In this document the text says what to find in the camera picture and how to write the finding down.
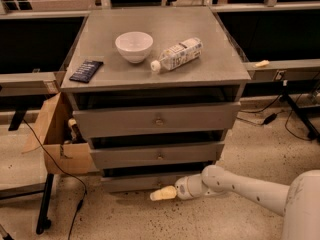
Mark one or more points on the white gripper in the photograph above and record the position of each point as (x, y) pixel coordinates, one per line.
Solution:
(182, 188)

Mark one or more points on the grey bottom drawer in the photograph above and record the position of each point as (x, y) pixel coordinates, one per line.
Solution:
(143, 181)

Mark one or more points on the grey drawer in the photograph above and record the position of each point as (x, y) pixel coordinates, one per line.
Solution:
(143, 181)
(115, 122)
(156, 155)

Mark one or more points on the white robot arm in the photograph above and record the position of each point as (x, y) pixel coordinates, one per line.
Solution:
(298, 203)

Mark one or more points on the grey middle drawer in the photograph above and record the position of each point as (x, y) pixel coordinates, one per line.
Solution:
(156, 155)

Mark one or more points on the grey top drawer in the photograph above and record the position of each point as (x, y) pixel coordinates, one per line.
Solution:
(115, 122)

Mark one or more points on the grey drawer cabinet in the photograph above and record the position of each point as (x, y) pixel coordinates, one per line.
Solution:
(217, 76)

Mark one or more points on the black table leg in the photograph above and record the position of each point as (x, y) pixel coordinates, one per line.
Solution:
(44, 222)

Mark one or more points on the brown cardboard box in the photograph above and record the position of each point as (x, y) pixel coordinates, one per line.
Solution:
(50, 133)

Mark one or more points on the clear plastic bottle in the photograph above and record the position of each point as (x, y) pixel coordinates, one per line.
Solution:
(177, 55)

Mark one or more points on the dark blue snack packet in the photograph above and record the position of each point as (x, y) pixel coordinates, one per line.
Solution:
(86, 71)

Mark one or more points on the white ceramic bowl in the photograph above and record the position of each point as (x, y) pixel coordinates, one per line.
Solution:
(134, 46)

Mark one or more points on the black stand leg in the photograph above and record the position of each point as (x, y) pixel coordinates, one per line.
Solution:
(313, 133)

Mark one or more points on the small cream foam piece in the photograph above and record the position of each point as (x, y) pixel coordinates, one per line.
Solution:
(262, 63)

